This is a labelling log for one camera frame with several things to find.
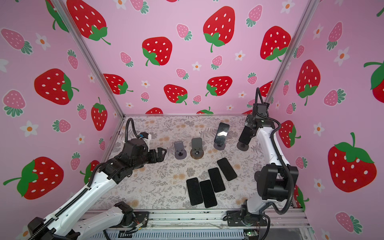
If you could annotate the black phone wood stand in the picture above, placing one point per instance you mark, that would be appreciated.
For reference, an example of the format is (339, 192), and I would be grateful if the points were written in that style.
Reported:
(208, 194)

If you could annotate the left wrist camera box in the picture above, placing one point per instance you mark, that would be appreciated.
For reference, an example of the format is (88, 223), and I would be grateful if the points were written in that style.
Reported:
(146, 137)

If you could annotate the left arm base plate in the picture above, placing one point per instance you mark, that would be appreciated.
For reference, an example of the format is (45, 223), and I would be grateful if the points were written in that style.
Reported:
(139, 220)

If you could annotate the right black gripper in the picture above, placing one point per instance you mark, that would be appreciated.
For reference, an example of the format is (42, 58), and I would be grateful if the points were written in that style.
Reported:
(250, 119)

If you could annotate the white vent grille strip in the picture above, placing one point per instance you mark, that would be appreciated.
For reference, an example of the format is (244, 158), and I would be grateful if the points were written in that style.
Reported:
(183, 235)

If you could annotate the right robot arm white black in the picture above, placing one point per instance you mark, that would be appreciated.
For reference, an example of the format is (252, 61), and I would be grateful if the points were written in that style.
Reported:
(277, 179)

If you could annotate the dark stand far right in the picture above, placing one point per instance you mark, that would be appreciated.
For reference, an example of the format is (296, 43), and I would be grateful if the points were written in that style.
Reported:
(242, 147)

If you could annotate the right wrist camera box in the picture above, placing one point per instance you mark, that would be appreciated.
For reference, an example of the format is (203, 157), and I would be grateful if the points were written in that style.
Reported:
(260, 109)

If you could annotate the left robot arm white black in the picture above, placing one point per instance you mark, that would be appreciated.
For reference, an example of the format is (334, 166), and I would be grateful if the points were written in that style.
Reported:
(65, 223)

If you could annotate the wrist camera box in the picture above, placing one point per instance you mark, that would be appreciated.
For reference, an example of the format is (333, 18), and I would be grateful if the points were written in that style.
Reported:
(146, 137)
(260, 109)

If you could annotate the grey stand under reflective phone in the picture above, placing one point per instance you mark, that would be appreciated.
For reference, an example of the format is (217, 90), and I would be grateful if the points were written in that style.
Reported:
(219, 147)

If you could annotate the aluminium front rail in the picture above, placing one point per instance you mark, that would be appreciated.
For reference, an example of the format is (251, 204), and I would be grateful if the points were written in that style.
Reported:
(213, 219)

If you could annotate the reflective phone blue edge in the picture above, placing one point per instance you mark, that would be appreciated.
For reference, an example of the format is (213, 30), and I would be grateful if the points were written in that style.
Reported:
(221, 135)

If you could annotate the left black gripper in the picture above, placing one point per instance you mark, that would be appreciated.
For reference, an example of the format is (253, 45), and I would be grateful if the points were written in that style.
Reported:
(155, 159)

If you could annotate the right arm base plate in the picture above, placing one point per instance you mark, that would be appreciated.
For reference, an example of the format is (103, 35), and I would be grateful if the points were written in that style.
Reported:
(237, 219)

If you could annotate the grey stand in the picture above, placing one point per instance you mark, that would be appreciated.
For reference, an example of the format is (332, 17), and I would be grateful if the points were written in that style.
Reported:
(219, 147)
(180, 152)

